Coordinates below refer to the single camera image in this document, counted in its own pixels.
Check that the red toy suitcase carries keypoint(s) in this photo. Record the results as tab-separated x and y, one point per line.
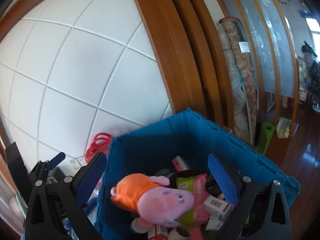
100	143

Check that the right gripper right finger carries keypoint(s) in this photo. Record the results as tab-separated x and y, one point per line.
260	210

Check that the green wet wipes pack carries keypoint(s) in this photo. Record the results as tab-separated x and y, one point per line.
187	186

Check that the white medicine jar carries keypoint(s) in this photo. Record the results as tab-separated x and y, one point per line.
178	234

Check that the wooden slat glass partition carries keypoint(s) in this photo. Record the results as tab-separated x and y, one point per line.
273	55

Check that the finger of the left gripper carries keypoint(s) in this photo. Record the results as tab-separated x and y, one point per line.
53	163

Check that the white wall power strip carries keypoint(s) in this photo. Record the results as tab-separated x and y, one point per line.
78	162

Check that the green rolled yoga mat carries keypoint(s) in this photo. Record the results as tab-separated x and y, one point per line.
266	133

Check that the blue plastic storage crate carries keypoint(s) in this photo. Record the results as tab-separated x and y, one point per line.
191	136

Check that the pink pig plush orange dress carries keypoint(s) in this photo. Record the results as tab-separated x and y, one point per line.
151	198

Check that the small white medicine box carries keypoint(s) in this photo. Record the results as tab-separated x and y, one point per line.
218	207

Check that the rolled patterned carpet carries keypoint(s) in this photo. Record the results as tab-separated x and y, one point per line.
238	57

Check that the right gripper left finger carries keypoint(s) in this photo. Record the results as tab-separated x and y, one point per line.
51	203

